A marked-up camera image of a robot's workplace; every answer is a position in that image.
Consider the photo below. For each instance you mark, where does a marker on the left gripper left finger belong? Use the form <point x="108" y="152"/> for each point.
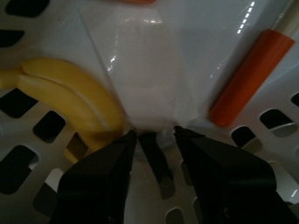
<point x="98" y="186"/>

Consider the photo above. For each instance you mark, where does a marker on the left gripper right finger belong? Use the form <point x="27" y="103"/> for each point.
<point x="230" y="189"/>

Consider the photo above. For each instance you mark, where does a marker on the clear plastic bag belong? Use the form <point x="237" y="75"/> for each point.
<point x="147" y="73"/>

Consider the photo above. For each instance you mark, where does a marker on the yellow toy banana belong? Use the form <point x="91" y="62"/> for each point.
<point x="70" y="87"/>

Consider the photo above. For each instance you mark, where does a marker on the white slotted plastic basket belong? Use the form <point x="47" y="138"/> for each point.
<point x="58" y="35"/>

